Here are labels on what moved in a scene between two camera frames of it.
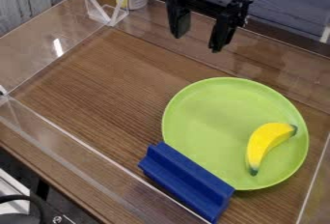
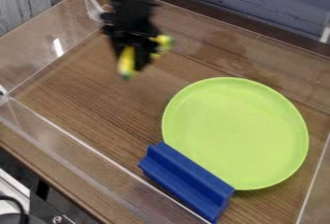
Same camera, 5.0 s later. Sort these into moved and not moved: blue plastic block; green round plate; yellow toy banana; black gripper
Moved: yellow toy banana; black gripper
Not moved: blue plastic block; green round plate
